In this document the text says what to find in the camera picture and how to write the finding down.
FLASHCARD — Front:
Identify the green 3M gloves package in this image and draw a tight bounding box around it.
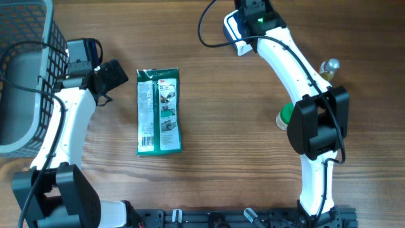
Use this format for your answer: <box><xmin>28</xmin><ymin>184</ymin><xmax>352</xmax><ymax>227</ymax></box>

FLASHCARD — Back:
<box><xmin>137</xmin><ymin>68</ymin><xmax>182</xmax><ymax>156</ymax></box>

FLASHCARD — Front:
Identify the green white can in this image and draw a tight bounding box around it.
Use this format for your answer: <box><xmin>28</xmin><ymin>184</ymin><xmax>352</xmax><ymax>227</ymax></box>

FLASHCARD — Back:
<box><xmin>276</xmin><ymin>103</ymin><xmax>294</xmax><ymax>131</ymax></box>

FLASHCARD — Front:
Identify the yellow oil bottle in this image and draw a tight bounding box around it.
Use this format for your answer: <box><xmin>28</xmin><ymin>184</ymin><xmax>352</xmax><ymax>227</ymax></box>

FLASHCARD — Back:
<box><xmin>319</xmin><ymin>58</ymin><xmax>340</xmax><ymax>81</ymax></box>

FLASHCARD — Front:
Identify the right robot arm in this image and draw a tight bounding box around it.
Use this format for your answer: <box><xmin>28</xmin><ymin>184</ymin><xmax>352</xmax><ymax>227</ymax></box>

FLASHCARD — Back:
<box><xmin>231</xmin><ymin>1</ymin><xmax>349</xmax><ymax>227</ymax></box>

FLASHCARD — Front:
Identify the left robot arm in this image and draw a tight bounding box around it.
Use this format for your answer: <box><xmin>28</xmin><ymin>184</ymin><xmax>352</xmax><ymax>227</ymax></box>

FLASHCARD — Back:
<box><xmin>12</xmin><ymin>38</ymin><xmax>145</xmax><ymax>227</ymax></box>

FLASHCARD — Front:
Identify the white barcode scanner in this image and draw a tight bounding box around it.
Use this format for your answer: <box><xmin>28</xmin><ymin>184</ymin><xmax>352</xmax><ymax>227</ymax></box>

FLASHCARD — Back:
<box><xmin>223</xmin><ymin>10</ymin><xmax>252</xmax><ymax>56</ymax></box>

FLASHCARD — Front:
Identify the grey plastic mesh basket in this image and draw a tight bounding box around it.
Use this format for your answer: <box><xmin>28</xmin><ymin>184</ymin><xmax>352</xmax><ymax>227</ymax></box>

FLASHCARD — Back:
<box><xmin>1</xmin><ymin>0</ymin><xmax>68</xmax><ymax>158</ymax></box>

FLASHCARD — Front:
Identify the black left camera cable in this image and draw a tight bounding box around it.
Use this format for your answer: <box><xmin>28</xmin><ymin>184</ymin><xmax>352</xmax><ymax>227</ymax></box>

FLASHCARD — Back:
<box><xmin>0</xmin><ymin>39</ymin><xmax>69</xmax><ymax>228</ymax></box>

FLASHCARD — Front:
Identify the black camera cable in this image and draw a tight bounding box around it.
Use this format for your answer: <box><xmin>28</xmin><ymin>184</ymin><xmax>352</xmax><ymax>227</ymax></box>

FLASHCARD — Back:
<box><xmin>0</xmin><ymin>39</ymin><xmax>69</xmax><ymax>228</ymax></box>
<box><xmin>197</xmin><ymin>0</ymin><xmax>347</xmax><ymax>228</ymax></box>

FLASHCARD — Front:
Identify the black right camera cable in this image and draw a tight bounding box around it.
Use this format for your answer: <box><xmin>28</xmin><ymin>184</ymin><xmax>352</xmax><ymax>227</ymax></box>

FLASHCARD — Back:
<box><xmin>197</xmin><ymin>0</ymin><xmax>347</xmax><ymax>228</ymax></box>

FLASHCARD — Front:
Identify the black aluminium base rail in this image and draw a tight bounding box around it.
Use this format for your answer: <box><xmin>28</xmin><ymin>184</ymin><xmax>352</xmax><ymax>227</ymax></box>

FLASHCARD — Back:
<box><xmin>136</xmin><ymin>207</ymin><xmax>359</xmax><ymax>228</ymax></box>

